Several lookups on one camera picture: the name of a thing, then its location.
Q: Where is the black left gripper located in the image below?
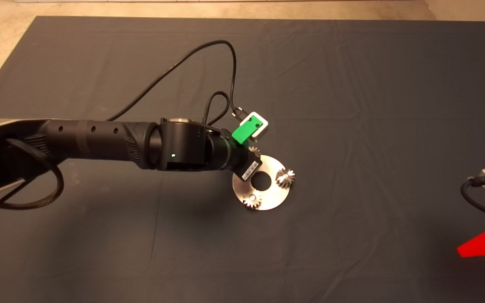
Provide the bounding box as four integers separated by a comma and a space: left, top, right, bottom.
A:
221, 128, 263, 182

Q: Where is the round metal carrier plate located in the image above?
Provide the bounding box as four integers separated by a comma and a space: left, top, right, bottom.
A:
232, 155, 291, 211

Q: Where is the dark grey table cloth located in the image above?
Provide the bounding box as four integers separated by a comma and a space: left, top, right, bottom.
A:
0, 15, 485, 303

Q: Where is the green left camera mount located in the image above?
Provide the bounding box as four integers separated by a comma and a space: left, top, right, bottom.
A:
232, 117, 264, 144

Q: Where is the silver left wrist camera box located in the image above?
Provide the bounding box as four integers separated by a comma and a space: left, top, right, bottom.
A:
242, 112, 269, 142

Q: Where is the smooth black left camera cable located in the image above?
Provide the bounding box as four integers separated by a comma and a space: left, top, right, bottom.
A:
0, 40, 247, 226

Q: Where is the braided black left arm cable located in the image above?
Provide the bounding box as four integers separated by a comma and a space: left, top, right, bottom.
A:
203, 91, 231, 127

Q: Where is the thick braided black cable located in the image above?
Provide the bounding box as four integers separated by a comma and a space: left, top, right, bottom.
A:
0, 138, 65, 210

